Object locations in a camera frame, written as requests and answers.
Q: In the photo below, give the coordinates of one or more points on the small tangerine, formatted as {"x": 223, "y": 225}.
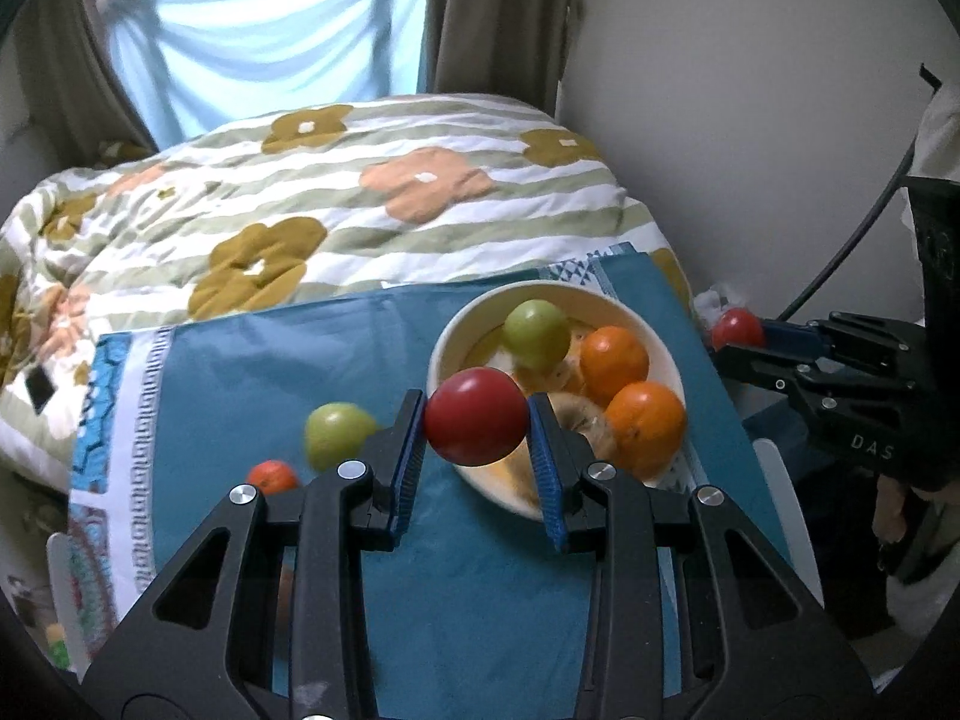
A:
{"x": 271, "y": 476}

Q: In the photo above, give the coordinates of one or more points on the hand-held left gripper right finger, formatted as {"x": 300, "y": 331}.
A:
{"x": 544, "y": 465}

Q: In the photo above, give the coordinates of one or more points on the green apple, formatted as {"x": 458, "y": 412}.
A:
{"x": 536, "y": 334}
{"x": 337, "y": 431}

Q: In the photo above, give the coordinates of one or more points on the white folding table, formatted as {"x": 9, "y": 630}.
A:
{"x": 787, "y": 510}

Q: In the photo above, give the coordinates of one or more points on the large orange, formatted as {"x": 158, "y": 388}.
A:
{"x": 615, "y": 364}
{"x": 646, "y": 427}

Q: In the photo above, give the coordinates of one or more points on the blue patterned tablecloth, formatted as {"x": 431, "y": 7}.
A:
{"x": 465, "y": 615}

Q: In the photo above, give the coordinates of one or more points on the crumpled white bag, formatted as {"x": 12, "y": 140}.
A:
{"x": 709, "y": 304}

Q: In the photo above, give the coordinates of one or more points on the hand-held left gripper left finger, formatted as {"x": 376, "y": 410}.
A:
{"x": 409, "y": 457}

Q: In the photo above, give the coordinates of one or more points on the white bowl with yellow inside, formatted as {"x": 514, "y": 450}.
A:
{"x": 465, "y": 330}

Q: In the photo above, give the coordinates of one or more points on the person's right hand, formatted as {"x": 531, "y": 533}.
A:
{"x": 891, "y": 510}

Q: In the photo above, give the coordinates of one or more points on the brownish wrinkled apple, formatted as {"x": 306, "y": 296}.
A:
{"x": 589, "y": 416}

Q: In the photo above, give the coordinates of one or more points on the white hanging garment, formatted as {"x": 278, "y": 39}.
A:
{"x": 941, "y": 135}

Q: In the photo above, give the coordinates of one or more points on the black phone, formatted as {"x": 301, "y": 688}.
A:
{"x": 40, "y": 390}

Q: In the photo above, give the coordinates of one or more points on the red tomato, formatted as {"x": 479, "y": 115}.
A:
{"x": 476, "y": 416}
{"x": 737, "y": 328}

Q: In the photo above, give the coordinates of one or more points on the floral striped quilt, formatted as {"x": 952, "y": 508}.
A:
{"x": 300, "y": 187}

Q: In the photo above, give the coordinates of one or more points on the light blue hanging cloth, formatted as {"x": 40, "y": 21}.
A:
{"x": 262, "y": 52}

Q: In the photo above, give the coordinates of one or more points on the grey-brown curtain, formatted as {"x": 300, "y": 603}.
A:
{"x": 67, "y": 30}
{"x": 495, "y": 15}

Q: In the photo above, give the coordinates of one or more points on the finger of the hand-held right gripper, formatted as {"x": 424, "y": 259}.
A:
{"x": 791, "y": 335}
{"x": 750, "y": 367}

